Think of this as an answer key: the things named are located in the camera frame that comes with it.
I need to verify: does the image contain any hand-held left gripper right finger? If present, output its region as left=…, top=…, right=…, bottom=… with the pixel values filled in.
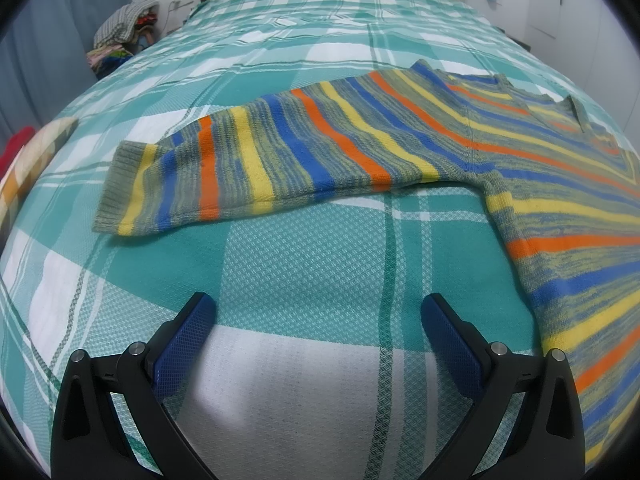
left=421, top=292, right=586, bottom=480

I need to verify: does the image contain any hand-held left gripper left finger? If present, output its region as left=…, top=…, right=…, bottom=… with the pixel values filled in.
left=50, top=291, right=217, bottom=480

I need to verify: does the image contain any striped knitted sweater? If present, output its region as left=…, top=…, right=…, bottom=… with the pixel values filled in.
left=92, top=59, right=640, bottom=467

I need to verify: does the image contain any colourful clothes stack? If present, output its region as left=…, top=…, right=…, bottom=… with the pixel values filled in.
left=86, top=42, right=138, bottom=76

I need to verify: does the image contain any pile of clothes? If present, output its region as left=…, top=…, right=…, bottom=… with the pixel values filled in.
left=94, top=0, right=162, bottom=50

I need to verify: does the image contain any teal checked bed sheet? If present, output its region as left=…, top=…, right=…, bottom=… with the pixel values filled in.
left=0, top=0, right=640, bottom=480

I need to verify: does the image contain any checkered orange cushion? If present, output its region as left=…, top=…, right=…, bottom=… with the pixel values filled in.
left=0, top=117, right=81, bottom=247

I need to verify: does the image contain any red folded cloth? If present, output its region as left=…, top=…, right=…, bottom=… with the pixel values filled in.
left=0, top=127, right=36, bottom=177

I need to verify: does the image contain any blue curtain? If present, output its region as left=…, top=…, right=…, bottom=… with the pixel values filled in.
left=0, top=0, right=135, bottom=138

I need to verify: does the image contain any white wardrobe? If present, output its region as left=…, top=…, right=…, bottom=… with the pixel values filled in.
left=520, top=0, right=631, bottom=91

